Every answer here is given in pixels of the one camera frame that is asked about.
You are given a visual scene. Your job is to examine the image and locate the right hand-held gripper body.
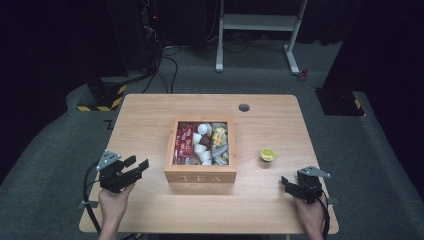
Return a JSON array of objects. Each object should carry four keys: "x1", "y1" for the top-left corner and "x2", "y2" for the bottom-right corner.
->
[{"x1": 294, "y1": 165, "x2": 332, "y2": 205}]

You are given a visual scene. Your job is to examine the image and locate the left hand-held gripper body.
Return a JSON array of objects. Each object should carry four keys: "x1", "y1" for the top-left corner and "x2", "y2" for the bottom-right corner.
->
[{"x1": 95, "y1": 149, "x2": 135, "y2": 194}]

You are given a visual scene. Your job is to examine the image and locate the yellow-lidded capsule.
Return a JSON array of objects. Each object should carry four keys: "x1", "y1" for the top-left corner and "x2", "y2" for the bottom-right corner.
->
[{"x1": 259, "y1": 147, "x2": 277, "y2": 163}]

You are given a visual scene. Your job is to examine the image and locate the wooden tea box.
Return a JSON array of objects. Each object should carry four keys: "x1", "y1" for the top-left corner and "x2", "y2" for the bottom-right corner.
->
[{"x1": 163, "y1": 116, "x2": 238, "y2": 184}]

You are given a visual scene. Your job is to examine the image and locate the person's left hand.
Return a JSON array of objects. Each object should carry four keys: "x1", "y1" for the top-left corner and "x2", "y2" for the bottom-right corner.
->
[{"x1": 97, "y1": 182, "x2": 136, "y2": 222}]

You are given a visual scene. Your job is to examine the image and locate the person's right hand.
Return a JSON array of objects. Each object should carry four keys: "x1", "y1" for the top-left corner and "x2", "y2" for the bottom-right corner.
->
[{"x1": 293, "y1": 194, "x2": 327, "y2": 232}]

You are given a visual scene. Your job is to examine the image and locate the stack of red packets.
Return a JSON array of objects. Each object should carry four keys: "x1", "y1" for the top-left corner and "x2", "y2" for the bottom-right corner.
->
[{"x1": 173, "y1": 122, "x2": 195, "y2": 165}]

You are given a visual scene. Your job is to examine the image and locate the black yellow striped stand base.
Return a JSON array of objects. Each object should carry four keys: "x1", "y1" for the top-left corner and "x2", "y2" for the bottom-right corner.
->
[{"x1": 77, "y1": 75, "x2": 128, "y2": 113}]

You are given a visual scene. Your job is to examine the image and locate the pile of silver packets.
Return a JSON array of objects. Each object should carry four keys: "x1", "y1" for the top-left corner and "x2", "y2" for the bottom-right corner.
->
[{"x1": 211, "y1": 143, "x2": 230, "y2": 166}]

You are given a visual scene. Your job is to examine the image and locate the black stand base yellow mark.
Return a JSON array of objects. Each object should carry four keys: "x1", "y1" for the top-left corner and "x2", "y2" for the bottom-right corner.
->
[{"x1": 314, "y1": 87, "x2": 365, "y2": 117}]

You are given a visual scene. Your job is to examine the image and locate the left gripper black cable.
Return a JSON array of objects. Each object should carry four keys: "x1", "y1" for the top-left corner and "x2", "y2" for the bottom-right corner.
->
[{"x1": 82, "y1": 161, "x2": 102, "y2": 235}]

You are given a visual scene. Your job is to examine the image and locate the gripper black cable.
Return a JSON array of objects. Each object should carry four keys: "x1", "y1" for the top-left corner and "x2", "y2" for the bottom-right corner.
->
[
  {"x1": 82, "y1": 161, "x2": 102, "y2": 235},
  {"x1": 315, "y1": 193, "x2": 332, "y2": 240}
]

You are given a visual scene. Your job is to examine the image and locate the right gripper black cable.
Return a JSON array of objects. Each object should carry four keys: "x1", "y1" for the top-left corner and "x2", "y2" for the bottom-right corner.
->
[{"x1": 315, "y1": 193, "x2": 332, "y2": 240}]

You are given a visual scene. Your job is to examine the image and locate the black floor cables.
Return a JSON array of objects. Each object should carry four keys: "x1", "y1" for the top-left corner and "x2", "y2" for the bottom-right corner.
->
[{"x1": 141, "y1": 44, "x2": 183, "y2": 95}]

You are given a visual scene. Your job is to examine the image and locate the dark equipment rack with wires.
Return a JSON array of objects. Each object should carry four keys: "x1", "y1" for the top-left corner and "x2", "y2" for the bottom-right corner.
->
[{"x1": 139, "y1": 0, "x2": 165, "y2": 72}]

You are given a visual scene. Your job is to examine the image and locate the white metal stand frame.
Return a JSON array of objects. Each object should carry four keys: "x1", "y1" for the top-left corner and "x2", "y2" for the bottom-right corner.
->
[{"x1": 215, "y1": 0, "x2": 309, "y2": 76}]

